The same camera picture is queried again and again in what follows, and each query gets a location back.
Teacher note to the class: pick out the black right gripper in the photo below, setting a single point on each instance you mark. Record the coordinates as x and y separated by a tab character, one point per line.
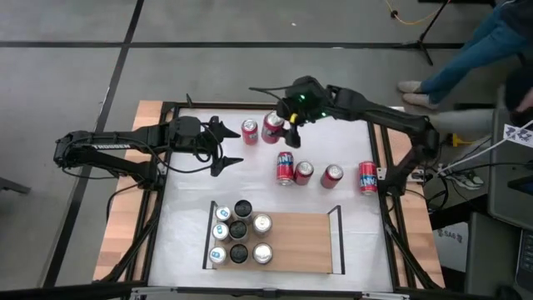
308	104

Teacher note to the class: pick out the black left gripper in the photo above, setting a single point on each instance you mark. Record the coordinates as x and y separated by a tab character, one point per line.
187	133

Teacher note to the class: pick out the blue silver Red Bull can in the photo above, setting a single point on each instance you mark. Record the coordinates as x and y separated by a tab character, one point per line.
217	255
223	213
220	232

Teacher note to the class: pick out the silver Diet Coke can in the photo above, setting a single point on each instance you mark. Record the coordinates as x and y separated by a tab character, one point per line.
262	223
262	254

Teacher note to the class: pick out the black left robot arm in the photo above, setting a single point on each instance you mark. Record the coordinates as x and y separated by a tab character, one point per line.
108	143

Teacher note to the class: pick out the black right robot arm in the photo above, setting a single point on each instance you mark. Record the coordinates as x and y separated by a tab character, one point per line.
375	110

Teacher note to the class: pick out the dark red soda can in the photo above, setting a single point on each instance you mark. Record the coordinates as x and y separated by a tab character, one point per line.
331	178
303	174

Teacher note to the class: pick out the black tripod stand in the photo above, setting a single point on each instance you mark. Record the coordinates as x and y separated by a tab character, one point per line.
421	42

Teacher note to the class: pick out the yellow power plug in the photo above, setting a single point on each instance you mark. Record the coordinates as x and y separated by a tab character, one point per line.
457	140

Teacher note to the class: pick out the person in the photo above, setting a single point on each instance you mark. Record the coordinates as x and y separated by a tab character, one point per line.
466	66
462	121

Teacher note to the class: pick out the black furniture leg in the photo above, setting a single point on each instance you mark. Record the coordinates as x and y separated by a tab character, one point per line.
14	186

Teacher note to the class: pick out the grey desk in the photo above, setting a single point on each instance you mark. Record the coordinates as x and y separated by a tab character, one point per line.
499	200

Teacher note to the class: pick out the white paper label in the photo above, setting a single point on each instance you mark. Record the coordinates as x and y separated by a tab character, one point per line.
518	135

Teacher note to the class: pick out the wooden shelf with black frame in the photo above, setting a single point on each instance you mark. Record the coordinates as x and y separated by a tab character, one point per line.
300	241

